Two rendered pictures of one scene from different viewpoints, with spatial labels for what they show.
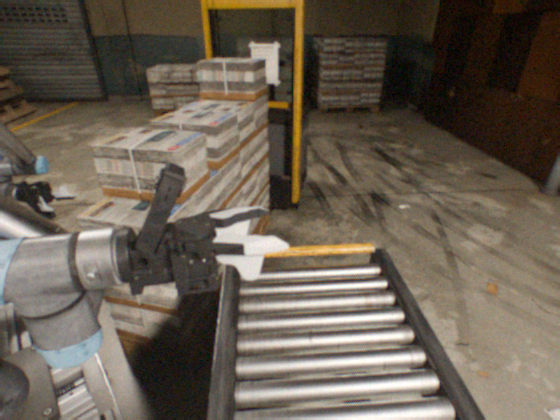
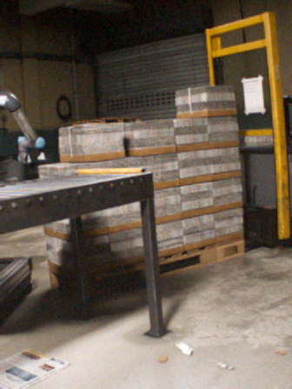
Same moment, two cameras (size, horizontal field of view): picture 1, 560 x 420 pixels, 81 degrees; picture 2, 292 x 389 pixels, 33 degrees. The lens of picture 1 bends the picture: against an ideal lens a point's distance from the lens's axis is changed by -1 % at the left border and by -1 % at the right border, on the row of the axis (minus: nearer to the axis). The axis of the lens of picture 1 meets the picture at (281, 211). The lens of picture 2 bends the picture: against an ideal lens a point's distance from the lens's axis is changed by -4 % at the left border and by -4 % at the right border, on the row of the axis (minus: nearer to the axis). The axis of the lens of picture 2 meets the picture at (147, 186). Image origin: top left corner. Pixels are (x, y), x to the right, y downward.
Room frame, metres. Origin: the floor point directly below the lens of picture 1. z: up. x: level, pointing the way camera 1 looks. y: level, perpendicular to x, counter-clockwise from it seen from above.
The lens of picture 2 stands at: (-0.80, -1.95, 0.99)
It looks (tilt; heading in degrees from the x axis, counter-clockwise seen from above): 6 degrees down; 43
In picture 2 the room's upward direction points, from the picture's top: 4 degrees counter-clockwise
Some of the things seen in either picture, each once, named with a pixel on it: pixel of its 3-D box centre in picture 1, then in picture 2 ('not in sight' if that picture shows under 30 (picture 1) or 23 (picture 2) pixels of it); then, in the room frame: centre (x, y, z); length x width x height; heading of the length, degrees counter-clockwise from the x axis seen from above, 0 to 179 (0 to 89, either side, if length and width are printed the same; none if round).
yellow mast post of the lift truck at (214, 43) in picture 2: (217, 96); (221, 128); (2.83, 0.53, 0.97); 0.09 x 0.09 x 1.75; 76
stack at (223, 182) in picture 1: (197, 233); (131, 217); (1.63, 0.49, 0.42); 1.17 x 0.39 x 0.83; 166
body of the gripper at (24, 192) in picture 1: (34, 193); (31, 157); (1.20, 1.01, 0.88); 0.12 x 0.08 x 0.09; 74
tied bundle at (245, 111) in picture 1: (218, 124); (175, 135); (2.05, 0.39, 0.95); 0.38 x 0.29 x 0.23; 76
